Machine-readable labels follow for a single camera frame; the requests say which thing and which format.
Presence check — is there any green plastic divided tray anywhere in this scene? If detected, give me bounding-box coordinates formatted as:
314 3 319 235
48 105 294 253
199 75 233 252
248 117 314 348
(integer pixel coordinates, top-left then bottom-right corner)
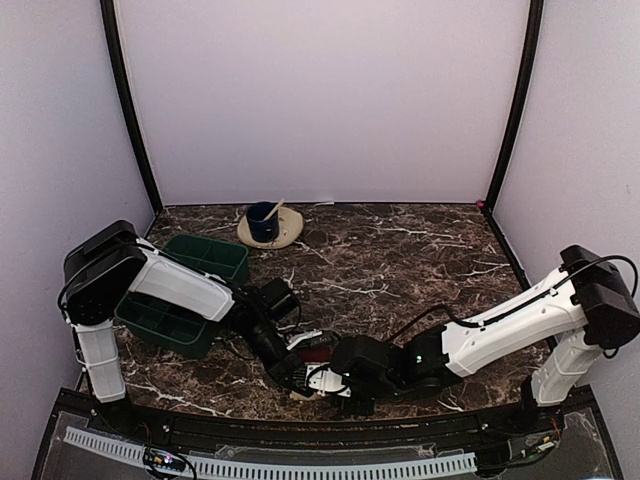
115 234 249 359

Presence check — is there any striped brown red sock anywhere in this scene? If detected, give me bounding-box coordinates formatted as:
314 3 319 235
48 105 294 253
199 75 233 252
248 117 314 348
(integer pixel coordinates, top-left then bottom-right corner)
295 346 333 364

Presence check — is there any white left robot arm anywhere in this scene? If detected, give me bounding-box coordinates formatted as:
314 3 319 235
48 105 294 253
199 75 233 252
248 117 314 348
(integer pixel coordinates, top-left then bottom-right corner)
57 220 314 436

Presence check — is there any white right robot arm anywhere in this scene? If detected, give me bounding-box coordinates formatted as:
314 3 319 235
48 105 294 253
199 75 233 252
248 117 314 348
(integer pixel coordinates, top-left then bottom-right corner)
304 245 639 434

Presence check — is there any dark blue cup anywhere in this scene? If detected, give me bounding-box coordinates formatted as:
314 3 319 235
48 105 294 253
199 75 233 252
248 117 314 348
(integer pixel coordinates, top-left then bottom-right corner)
246 202 279 243

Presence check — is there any wooden stick in cup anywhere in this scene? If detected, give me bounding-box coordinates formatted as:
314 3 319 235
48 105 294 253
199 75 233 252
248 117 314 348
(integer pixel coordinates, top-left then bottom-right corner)
263 197 285 222

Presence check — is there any small circuit board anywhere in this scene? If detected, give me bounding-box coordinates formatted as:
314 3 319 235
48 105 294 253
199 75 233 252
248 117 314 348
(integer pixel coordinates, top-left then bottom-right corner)
143 448 186 472

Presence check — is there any black front rail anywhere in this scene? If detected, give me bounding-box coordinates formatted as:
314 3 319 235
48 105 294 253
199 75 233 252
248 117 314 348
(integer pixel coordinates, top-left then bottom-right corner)
112 404 520 449

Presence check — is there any white slotted cable duct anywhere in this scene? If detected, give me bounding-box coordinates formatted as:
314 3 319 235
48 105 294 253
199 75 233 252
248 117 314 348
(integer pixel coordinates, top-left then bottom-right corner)
63 427 478 479

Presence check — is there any black left frame post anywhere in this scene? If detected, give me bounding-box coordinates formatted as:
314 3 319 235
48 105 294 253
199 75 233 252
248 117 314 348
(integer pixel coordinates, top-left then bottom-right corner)
99 0 164 216

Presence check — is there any black frame post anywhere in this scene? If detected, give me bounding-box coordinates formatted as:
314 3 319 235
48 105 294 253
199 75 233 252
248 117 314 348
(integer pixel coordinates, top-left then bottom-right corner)
99 0 164 216
483 0 545 217

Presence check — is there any black right frame post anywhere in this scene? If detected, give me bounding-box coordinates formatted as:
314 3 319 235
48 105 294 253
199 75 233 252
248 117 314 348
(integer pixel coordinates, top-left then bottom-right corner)
483 0 545 217

